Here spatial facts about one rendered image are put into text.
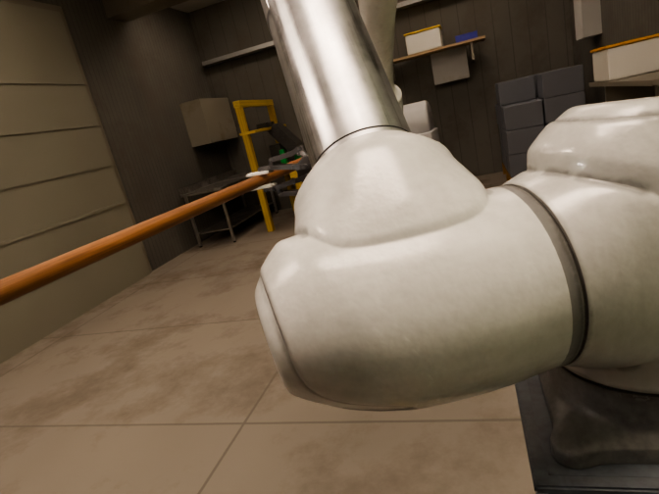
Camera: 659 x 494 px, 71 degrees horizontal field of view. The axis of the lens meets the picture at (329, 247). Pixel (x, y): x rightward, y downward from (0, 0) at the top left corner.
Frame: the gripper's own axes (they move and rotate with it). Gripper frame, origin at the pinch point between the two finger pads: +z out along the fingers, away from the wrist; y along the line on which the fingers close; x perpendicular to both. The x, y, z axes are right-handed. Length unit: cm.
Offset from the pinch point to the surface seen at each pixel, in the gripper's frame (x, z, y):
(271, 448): 34, 49, 119
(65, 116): 269, 353, -75
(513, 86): 525, -79, 2
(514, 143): 482, -72, 64
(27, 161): 206, 349, -37
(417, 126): 501, 39, 23
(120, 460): 20, 124, 119
